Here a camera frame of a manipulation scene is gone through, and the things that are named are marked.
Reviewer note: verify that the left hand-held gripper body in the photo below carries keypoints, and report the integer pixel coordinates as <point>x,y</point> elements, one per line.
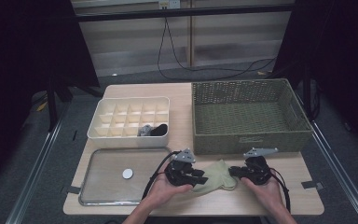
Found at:
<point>178,174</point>

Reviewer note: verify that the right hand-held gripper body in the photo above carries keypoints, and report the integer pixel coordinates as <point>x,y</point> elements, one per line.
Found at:
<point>258,171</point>

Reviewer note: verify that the black sock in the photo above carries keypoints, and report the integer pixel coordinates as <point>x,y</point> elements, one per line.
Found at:
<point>160,130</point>

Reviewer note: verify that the grey sock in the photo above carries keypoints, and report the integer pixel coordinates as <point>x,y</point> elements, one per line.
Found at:
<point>144,130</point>

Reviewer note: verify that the cream divided storage box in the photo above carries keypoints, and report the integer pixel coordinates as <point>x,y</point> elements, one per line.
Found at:
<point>121,141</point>

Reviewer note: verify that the green woven basket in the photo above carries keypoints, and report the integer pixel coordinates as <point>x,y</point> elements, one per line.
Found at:
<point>276,102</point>

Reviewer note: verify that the clear plastic lid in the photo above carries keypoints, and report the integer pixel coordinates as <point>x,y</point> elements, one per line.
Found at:
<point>105,180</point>

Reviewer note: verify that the person's left hand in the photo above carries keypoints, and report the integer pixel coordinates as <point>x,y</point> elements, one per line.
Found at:
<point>164,193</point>

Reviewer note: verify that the person's right hand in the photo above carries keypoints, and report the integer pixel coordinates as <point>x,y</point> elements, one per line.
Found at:
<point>265,194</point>

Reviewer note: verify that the grey tape piece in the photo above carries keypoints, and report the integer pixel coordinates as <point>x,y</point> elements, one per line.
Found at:
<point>73,189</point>
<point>312,184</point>

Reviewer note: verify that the black tape strip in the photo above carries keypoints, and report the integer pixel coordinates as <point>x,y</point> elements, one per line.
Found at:
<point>75,135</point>

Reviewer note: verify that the black curtain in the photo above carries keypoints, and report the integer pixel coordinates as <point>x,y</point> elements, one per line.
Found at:
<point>338,62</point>
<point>18,62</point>

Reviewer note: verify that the black metal stand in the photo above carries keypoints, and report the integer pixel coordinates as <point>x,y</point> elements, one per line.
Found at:
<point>52,105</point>

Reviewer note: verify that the yellow tape scrap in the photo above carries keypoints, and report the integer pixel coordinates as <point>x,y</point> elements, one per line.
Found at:
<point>42,106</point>

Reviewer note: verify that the black horizontal bar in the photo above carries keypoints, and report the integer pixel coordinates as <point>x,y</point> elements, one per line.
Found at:
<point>183,12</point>

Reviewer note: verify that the metal floor rail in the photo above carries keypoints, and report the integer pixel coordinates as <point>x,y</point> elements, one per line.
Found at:
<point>338,168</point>
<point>34,180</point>

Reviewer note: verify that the beige vertical post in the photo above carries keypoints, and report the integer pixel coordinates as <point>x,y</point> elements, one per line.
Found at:
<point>191,37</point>

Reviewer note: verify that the white wall outlet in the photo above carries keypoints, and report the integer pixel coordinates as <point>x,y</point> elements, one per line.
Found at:
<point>169,3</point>

